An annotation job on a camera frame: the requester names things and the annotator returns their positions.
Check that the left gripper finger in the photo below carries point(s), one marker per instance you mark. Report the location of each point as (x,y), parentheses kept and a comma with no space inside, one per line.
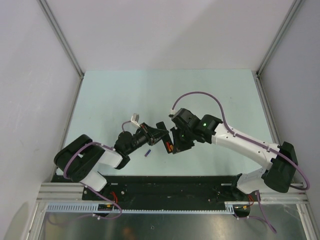
(164,137)
(159,131)

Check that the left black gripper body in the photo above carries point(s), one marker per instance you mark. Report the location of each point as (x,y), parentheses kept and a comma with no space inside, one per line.
(147,133)

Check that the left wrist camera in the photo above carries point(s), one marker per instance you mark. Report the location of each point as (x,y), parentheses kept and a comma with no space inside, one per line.
(135,120)

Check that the black remote control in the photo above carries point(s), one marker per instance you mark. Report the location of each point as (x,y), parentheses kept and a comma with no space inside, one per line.
(170,142)

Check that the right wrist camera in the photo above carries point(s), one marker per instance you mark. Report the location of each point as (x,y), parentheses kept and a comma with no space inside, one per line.
(172,112)

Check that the right aluminium frame post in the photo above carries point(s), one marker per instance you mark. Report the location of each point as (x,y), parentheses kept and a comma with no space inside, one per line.
(280,34)

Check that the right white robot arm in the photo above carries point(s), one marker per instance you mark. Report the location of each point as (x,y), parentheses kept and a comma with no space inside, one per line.
(276,171)

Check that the aluminium frame post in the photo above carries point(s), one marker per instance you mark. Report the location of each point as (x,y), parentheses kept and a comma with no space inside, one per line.
(52,20)
(280,34)

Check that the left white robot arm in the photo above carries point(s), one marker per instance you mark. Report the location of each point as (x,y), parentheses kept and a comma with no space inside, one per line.
(81,159)

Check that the aluminium base extrusion rail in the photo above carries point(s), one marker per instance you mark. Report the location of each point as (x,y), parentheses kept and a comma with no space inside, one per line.
(65,192)

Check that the red orange battery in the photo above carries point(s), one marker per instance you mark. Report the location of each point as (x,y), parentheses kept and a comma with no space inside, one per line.
(167,143)

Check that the left aluminium frame post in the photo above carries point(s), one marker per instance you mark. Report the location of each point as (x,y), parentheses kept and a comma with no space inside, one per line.
(52,20)

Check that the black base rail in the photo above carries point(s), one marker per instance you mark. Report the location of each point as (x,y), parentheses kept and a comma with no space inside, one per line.
(175,193)

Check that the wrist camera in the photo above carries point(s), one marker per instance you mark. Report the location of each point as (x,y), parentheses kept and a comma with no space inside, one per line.
(172,112)
(135,120)

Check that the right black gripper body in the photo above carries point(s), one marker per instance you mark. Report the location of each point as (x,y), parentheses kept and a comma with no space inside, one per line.
(183,140)

